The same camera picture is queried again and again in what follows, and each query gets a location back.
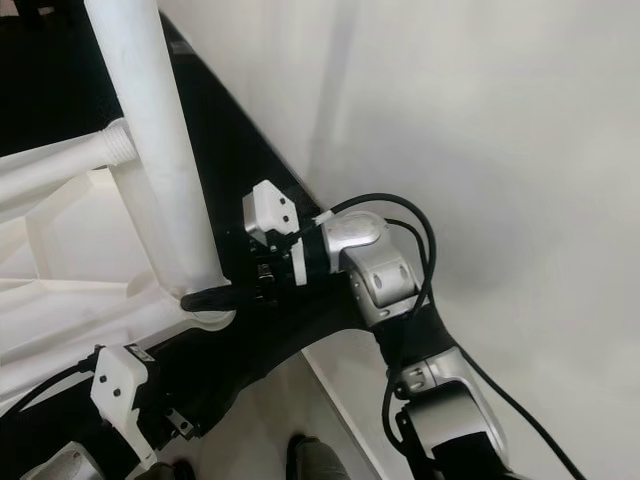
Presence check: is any black tablecloth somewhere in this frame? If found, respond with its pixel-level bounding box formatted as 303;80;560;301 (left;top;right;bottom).
0;10;476;480

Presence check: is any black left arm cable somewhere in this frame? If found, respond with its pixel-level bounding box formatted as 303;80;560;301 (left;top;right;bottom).
0;360;103;421

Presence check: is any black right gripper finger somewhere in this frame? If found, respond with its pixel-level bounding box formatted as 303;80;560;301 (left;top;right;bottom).
180;284;266;313

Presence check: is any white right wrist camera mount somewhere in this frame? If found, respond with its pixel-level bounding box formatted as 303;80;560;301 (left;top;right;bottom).
242;180;319;293

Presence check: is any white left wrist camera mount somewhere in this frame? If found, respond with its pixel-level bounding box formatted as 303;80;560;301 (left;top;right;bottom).
90;345;163;473

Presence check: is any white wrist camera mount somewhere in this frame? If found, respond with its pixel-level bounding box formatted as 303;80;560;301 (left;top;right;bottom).
242;180;319;293
90;345;163;473

